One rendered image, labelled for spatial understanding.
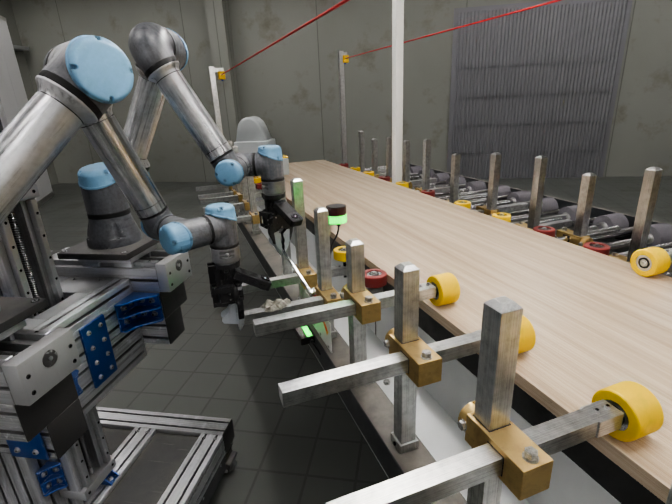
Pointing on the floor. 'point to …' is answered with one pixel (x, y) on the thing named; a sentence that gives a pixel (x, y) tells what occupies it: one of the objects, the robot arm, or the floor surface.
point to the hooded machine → (252, 135)
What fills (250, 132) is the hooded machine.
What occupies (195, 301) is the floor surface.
